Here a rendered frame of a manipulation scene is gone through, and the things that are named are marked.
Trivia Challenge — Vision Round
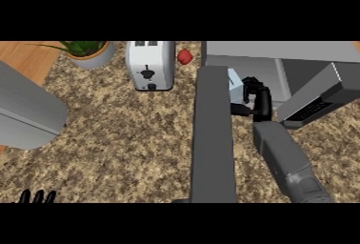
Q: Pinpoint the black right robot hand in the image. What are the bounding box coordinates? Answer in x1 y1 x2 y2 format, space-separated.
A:
229 75 275 123

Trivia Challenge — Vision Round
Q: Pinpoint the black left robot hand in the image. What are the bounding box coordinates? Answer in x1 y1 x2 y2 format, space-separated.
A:
16 189 58 204

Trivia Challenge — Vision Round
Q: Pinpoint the white milk carton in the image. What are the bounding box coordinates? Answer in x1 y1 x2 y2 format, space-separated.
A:
226 68 251 105

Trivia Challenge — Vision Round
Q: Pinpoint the dark grey microwave door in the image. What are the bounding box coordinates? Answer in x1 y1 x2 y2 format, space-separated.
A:
189 65 238 204

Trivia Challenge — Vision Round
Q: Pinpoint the red fruit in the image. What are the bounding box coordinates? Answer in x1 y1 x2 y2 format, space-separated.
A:
176 48 195 66

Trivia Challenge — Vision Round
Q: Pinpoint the white toaster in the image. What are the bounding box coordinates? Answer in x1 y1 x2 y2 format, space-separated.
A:
124 41 177 92

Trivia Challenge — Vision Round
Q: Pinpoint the potted green plant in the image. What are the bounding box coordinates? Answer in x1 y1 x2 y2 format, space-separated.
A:
28 41 117 70

